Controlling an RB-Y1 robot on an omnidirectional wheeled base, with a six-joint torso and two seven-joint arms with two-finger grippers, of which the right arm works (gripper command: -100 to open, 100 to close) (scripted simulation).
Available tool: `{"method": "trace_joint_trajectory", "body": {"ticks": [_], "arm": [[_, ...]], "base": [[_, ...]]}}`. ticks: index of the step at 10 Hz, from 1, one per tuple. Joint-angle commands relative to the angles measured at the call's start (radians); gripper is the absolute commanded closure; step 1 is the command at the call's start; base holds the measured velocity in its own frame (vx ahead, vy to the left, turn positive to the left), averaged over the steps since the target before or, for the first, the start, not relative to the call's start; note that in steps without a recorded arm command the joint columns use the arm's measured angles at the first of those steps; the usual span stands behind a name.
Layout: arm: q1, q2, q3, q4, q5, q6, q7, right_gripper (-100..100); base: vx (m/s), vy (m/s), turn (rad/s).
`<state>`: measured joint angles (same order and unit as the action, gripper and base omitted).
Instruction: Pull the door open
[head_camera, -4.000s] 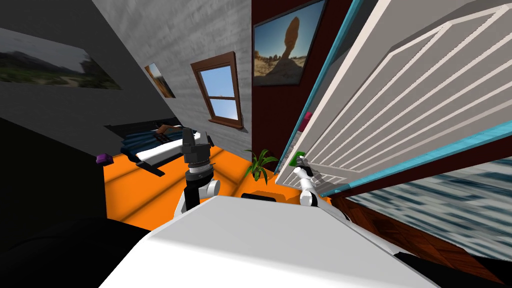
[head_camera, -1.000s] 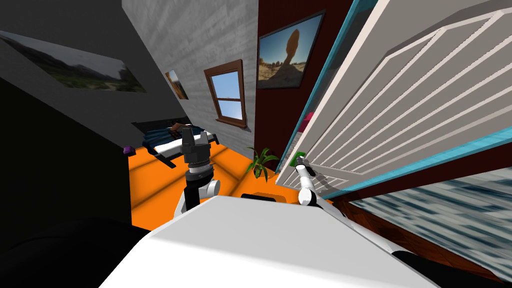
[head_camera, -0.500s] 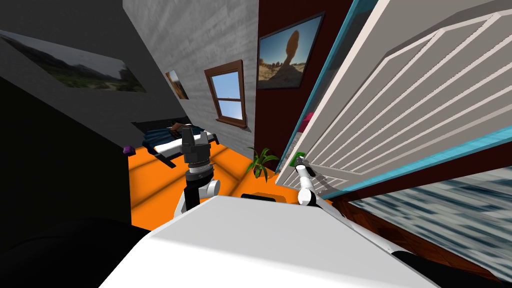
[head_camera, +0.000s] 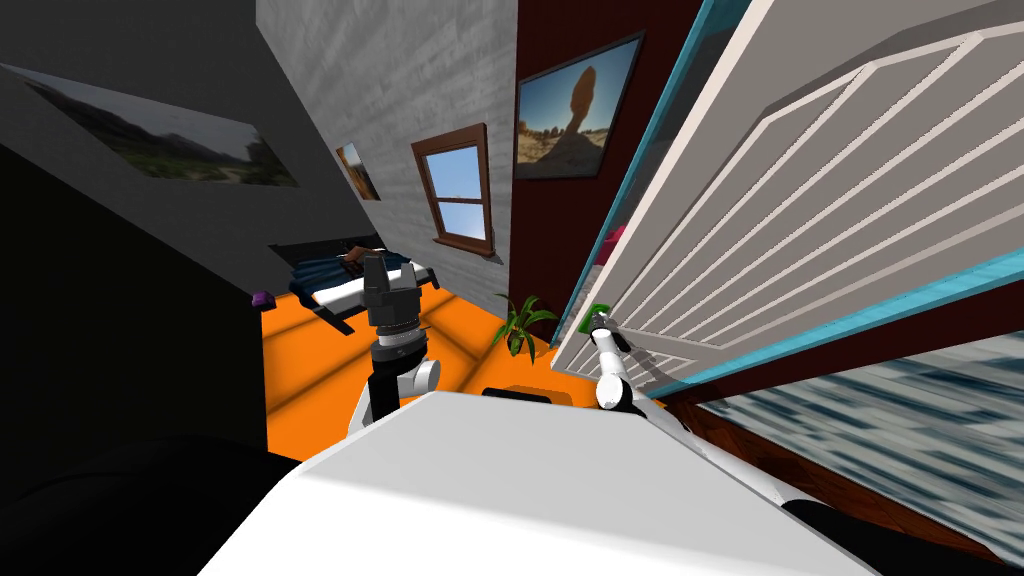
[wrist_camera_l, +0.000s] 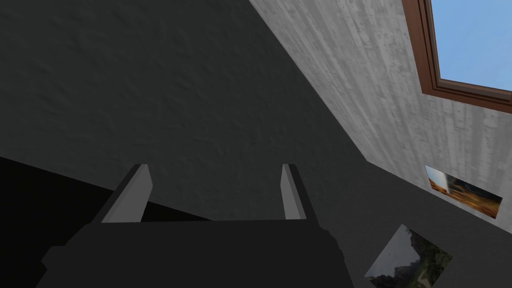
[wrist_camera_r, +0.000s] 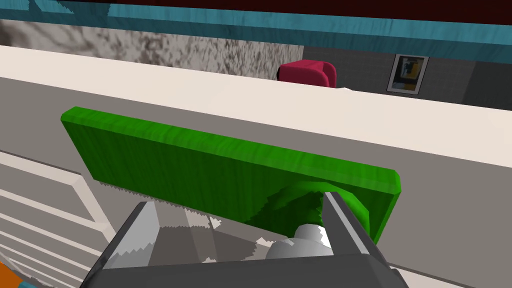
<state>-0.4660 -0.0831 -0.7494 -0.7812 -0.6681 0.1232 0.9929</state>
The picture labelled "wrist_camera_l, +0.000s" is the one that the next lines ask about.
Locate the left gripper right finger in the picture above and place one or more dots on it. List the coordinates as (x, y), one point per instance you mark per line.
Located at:
(295, 196)

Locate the orange field wall picture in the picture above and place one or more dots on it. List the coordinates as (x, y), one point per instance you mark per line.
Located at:
(464, 192)

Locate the green landscape wall picture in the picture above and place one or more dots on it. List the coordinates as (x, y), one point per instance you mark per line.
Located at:
(412, 260)

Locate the brown framed window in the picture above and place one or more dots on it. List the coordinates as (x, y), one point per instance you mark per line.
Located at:
(472, 44)

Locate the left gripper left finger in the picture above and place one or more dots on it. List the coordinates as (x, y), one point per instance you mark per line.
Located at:
(130, 198)

